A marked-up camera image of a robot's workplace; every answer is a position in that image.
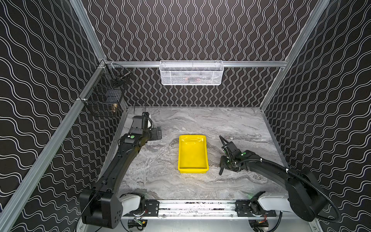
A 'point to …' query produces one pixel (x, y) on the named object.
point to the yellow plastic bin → (192, 155)
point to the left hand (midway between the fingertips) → (157, 129)
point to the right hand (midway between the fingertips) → (223, 164)
